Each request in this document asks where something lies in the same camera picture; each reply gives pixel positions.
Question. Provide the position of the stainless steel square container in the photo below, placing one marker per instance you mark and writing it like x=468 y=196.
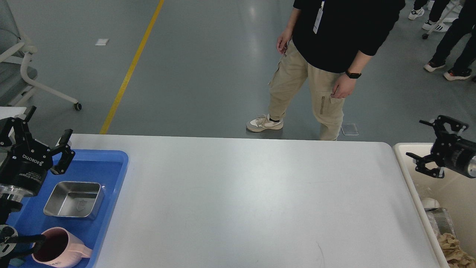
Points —
x=72 y=199

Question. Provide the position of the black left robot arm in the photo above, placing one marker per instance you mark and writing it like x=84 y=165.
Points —
x=14 y=245

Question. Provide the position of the white side table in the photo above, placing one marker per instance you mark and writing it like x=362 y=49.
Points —
x=16 y=112

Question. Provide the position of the person left hand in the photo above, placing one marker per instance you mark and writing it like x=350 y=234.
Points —
x=344 y=86

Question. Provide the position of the right clear floor plate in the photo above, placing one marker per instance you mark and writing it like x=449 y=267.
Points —
x=349 y=129

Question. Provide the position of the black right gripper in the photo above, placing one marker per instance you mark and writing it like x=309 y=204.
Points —
x=458 y=154

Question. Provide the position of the aluminium foil tray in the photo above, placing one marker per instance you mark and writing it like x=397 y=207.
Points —
x=440 y=221

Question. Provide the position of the white grey office chair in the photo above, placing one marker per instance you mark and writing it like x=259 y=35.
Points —
x=18 y=78

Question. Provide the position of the person right hand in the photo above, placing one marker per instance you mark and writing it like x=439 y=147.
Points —
x=283 y=39

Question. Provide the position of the white rolling stand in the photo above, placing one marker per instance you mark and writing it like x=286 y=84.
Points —
x=444 y=18

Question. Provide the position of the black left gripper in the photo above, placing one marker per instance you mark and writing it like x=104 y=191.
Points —
x=27 y=163

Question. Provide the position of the brown paper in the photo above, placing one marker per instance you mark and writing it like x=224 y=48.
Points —
x=454 y=255

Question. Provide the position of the person in black shirt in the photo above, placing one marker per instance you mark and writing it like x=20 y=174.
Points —
x=330 y=37

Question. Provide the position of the pink mug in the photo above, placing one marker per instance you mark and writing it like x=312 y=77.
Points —
x=61 y=249

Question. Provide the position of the white paper cup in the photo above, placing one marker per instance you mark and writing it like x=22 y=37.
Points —
x=430 y=204

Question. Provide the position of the beige waste bin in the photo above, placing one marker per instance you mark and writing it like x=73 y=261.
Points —
x=454 y=192

